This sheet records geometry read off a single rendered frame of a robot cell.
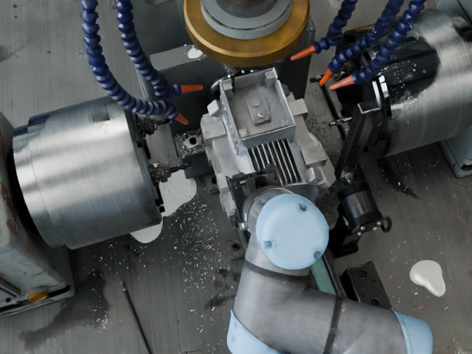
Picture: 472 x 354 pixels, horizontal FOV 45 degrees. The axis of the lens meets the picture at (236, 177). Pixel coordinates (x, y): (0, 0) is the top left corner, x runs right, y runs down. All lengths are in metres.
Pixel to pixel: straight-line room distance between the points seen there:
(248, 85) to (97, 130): 0.28
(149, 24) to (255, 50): 0.36
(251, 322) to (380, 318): 0.14
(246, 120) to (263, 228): 0.41
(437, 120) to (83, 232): 0.64
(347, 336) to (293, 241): 0.12
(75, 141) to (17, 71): 0.61
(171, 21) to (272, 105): 0.26
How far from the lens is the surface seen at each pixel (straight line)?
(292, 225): 0.60
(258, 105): 0.98
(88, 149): 0.94
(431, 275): 1.26
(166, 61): 1.02
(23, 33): 1.60
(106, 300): 1.23
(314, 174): 0.97
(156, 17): 1.09
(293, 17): 0.83
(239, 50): 0.79
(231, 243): 1.21
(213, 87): 1.08
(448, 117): 1.07
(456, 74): 1.06
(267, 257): 0.61
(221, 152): 1.01
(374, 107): 0.86
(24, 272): 1.07
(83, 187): 0.94
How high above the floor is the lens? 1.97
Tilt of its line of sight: 66 degrees down
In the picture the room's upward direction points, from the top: 3 degrees counter-clockwise
